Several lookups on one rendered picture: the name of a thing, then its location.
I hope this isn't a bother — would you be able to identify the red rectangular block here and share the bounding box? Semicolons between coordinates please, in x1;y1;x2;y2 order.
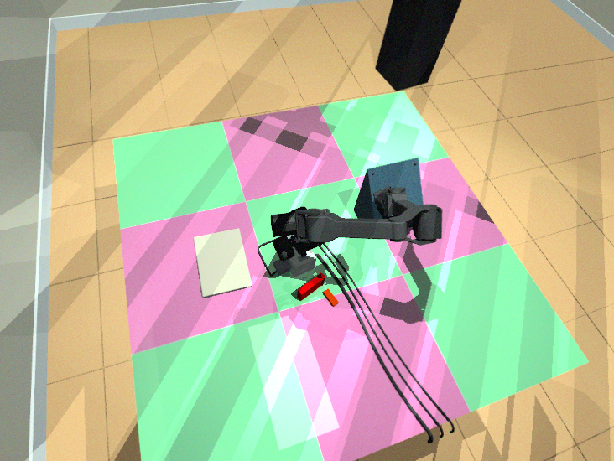
297;273;325;301

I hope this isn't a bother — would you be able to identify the beige flat rectangular pad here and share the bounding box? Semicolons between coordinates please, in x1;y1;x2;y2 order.
194;228;252;298

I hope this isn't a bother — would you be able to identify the orange flat bar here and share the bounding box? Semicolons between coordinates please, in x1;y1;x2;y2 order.
323;288;339;307

